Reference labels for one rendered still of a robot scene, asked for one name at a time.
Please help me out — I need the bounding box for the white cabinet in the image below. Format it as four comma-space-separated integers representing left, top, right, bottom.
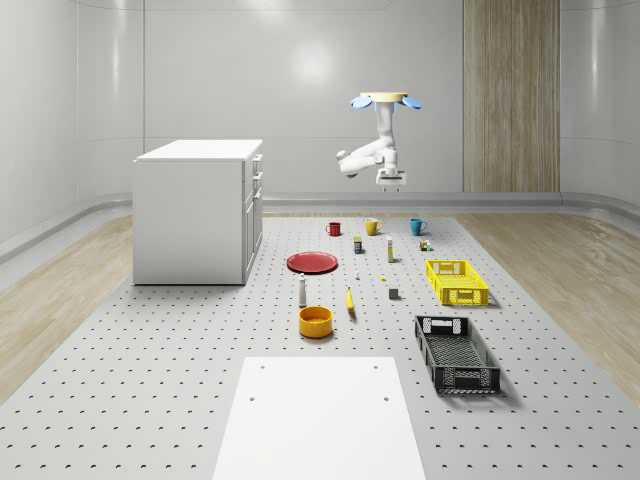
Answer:
132, 139, 265, 287

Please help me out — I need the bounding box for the yellow bowl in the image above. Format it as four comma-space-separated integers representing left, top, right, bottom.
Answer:
298, 305, 334, 339

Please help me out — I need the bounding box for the yellow basket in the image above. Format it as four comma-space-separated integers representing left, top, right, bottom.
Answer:
425, 259, 491, 307

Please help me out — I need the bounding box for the white board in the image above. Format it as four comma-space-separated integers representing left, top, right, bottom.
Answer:
211, 356, 427, 480

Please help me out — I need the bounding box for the dark grey basket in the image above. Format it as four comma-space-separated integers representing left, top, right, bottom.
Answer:
413, 315, 502, 393

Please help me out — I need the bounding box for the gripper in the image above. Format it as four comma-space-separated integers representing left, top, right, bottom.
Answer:
375, 169, 408, 194

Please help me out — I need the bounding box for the red plate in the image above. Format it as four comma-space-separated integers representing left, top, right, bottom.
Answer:
286, 251, 340, 275

